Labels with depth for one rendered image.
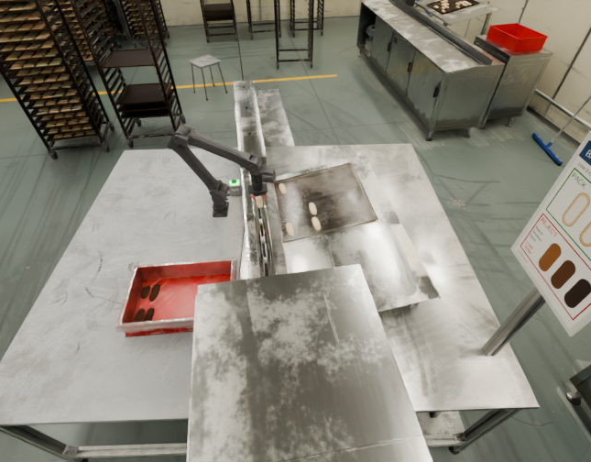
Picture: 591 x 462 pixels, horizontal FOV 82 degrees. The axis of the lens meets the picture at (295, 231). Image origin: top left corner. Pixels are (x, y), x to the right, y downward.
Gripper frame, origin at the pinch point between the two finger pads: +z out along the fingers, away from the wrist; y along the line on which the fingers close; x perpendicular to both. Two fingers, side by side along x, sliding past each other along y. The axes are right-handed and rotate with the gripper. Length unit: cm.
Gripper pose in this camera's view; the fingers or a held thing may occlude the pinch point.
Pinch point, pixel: (258, 201)
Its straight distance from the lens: 191.6
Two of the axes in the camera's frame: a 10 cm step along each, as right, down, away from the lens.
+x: -1.6, -7.0, 6.9
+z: 0.2, 7.0, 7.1
